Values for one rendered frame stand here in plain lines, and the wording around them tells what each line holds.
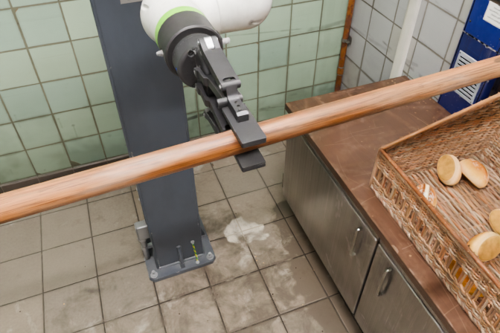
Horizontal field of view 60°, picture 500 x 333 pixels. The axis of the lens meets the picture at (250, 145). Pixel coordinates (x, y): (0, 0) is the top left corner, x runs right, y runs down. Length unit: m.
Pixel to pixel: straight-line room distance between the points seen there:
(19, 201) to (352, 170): 1.03
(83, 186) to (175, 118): 0.83
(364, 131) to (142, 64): 0.75
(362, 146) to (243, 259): 0.70
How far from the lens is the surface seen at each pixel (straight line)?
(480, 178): 1.38
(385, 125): 1.55
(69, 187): 0.49
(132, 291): 1.80
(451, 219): 1.31
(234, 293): 1.74
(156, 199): 1.50
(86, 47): 1.84
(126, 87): 1.21
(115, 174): 0.49
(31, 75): 1.89
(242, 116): 0.50
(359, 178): 1.34
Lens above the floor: 1.52
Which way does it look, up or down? 42 degrees down
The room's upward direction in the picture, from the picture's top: straight up
